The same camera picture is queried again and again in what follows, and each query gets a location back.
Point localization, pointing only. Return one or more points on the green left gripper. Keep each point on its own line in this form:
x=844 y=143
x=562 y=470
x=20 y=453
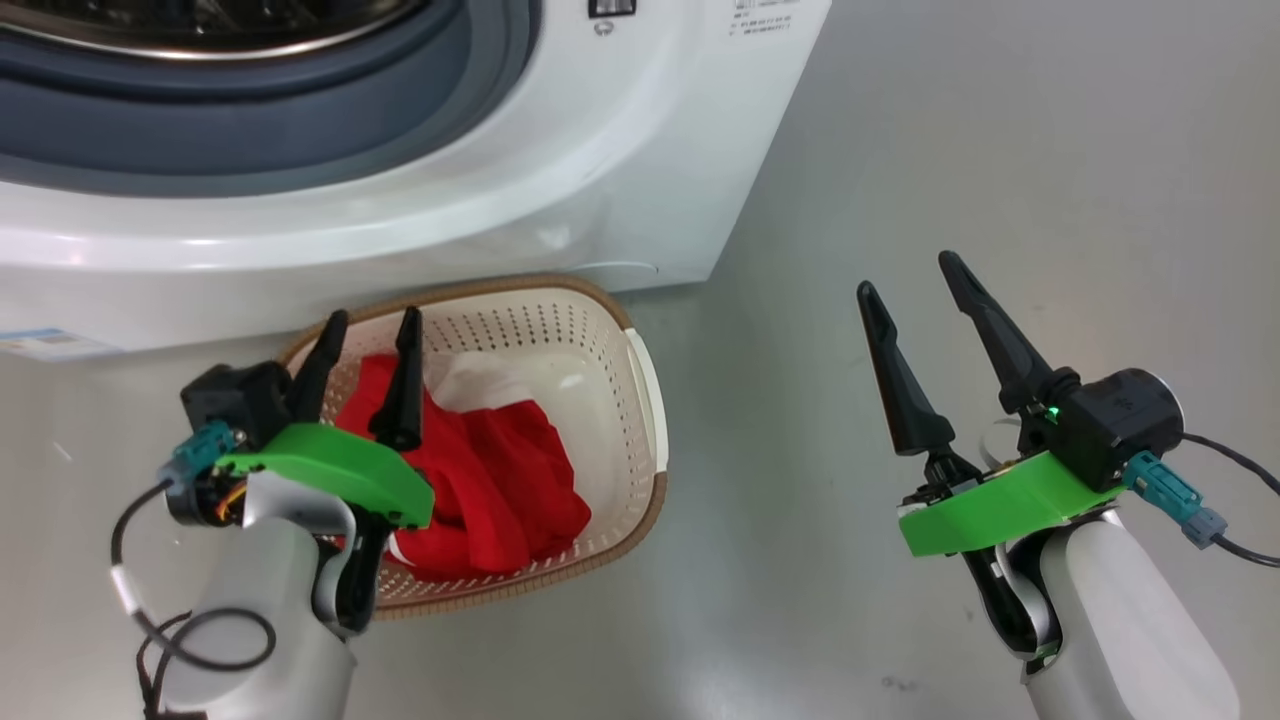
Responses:
x=350 y=470

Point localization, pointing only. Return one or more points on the stainless steel washer drum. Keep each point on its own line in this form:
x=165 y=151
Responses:
x=200 y=20

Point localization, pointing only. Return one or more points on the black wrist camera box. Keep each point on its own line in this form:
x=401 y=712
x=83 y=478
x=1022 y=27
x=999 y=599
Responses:
x=1120 y=420
x=235 y=400

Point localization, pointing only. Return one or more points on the white front-load washing machine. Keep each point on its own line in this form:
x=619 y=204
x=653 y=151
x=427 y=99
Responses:
x=500 y=200

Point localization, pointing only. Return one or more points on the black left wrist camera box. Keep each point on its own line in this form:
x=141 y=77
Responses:
x=235 y=400

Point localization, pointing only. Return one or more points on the blue energy label sticker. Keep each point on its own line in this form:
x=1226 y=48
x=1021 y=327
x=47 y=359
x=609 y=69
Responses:
x=55 y=345

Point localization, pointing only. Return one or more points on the red garment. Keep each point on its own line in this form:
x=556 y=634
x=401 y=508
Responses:
x=500 y=470

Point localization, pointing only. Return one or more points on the grey rubber door gasket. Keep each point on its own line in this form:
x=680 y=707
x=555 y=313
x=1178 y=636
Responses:
x=300 y=130

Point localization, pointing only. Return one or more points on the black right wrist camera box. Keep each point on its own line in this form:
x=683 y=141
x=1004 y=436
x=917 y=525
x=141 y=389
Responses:
x=1120 y=420

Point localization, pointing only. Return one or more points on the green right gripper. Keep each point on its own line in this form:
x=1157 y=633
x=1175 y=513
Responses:
x=1000 y=510

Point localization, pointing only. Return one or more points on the cream basket with brown rim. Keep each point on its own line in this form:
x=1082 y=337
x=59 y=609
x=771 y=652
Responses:
x=590 y=420

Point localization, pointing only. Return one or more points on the small printed text label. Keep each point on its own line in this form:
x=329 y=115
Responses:
x=765 y=18

